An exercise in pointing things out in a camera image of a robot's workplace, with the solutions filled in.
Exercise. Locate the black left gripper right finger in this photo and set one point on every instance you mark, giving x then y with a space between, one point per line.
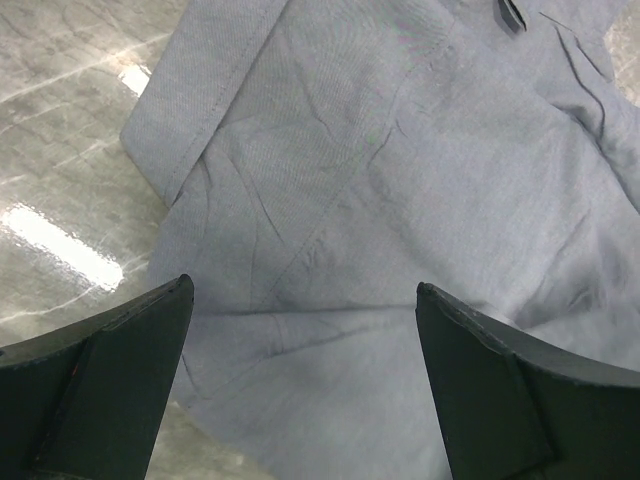
511 406

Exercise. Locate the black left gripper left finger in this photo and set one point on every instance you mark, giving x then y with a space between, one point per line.
86 401

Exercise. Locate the grey long sleeve shirt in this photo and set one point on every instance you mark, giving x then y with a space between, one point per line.
321 159

